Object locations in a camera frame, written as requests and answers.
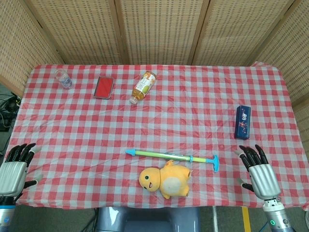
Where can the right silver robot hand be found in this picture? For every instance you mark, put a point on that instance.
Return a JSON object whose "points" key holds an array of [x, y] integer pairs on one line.
{"points": [[264, 180]]}

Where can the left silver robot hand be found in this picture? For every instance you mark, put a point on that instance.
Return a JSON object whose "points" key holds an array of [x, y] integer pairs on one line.
{"points": [[12, 174]]}

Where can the green blue toy pump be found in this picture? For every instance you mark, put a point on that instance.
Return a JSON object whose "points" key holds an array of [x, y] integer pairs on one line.
{"points": [[159, 154]]}

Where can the dark blue printed box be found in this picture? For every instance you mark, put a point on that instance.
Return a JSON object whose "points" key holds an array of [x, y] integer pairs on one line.
{"points": [[243, 122]]}

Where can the yellow plush dinosaur toy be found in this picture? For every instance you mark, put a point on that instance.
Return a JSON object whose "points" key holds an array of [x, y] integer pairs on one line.
{"points": [[169, 181]]}

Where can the clear plastic water bottle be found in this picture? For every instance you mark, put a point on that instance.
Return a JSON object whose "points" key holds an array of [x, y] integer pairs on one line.
{"points": [[64, 79]]}

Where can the woven rattan screen panel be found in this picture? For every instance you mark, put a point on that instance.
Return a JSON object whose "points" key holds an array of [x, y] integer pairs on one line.
{"points": [[79, 31], [292, 60], [19, 48], [241, 31], [161, 31]]}

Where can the red white checkered tablecloth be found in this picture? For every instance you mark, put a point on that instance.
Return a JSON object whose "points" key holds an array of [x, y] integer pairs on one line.
{"points": [[154, 120]]}

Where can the grey robot torso base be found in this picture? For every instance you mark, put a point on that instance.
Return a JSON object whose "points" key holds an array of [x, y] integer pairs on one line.
{"points": [[144, 220]]}

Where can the red wallet case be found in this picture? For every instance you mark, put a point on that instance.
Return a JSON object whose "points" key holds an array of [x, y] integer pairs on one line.
{"points": [[104, 87]]}

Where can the tea bottle with orange label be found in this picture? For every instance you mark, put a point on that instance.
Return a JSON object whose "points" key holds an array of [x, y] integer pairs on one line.
{"points": [[143, 87]]}

